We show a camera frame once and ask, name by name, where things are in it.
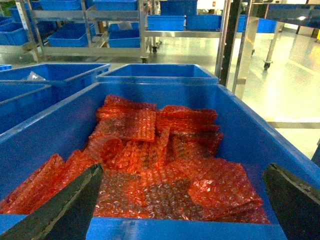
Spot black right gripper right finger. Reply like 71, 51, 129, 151
262, 163, 320, 240

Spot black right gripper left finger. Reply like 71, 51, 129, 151
0, 164, 103, 240

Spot large blue bin front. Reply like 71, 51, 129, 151
0, 81, 320, 240

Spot blue bin left near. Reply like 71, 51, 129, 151
0, 83, 57, 133

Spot blue bin left rear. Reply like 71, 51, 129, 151
0, 62, 111, 99

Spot blue bin behind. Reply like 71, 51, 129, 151
97, 63, 219, 84

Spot red bubble wrap bags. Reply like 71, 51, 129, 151
0, 95, 269, 224

